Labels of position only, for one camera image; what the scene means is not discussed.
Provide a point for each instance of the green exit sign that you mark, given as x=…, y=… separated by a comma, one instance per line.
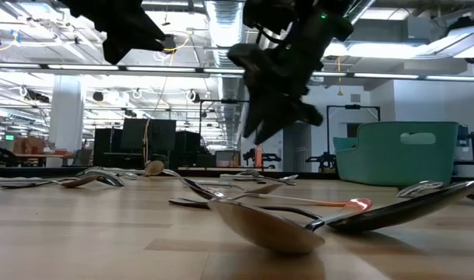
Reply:
x=9, y=137

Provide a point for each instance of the white column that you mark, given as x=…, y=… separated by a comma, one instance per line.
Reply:
x=65, y=128

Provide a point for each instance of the grey door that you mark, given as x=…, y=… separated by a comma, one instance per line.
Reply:
x=297, y=155

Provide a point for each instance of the LED light bar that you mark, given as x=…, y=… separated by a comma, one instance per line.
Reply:
x=162, y=69

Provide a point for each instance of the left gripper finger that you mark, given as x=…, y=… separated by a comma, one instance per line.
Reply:
x=112, y=52
x=147, y=37

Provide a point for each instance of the black frame stand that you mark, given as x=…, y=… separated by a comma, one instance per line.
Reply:
x=221, y=101
x=353, y=106

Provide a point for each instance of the orange bottle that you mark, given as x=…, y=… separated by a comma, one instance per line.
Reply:
x=258, y=157

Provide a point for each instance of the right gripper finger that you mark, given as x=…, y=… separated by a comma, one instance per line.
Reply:
x=256, y=116
x=275, y=126

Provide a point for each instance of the wooden desk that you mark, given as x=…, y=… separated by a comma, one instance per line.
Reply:
x=46, y=155

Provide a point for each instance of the black cabinet row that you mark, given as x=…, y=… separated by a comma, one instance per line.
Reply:
x=143, y=136

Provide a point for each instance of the cardboard box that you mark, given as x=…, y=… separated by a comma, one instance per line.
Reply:
x=30, y=145

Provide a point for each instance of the silver ventilation duct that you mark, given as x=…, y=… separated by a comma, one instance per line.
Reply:
x=221, y=23
x=361, y=9

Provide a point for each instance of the black ceiling device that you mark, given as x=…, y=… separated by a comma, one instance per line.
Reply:
x=171, y=46

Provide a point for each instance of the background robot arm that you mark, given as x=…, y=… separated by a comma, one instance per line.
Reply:
x=324, y=159
x=267, y=157

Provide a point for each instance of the grey chair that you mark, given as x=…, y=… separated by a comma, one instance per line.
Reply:
x=83, y=158

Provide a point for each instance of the teal plastic bin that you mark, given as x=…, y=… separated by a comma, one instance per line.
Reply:
x=376, y=163

